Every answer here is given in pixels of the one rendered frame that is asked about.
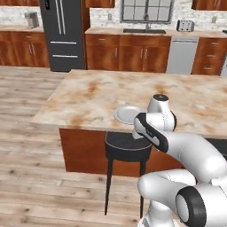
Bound grey round plate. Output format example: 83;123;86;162
113;105;144;126

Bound wooden kitchen island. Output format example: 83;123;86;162
30;69;227;178

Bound black bar stool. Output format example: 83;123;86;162
104;130;153;219

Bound wooden base cupboards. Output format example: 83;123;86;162
0;30;51;68
84;33;172;74

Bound silver dishwasher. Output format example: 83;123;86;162
166;35;200;75

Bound sink with tap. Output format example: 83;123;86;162
122;12;168;35

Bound dark grey fridge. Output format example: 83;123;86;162
39;0;87;73

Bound grey framed window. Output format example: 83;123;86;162
120;0;175;25

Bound wooden drawer cabinet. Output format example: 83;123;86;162
191;36;227;76

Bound silver toaster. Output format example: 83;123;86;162
176;19;195;33

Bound grey coffee machine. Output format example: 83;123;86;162
24;12;40;30

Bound wooden wall cupboards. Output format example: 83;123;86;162
191;0;227;12
85;0;116;9
0;0;41;7

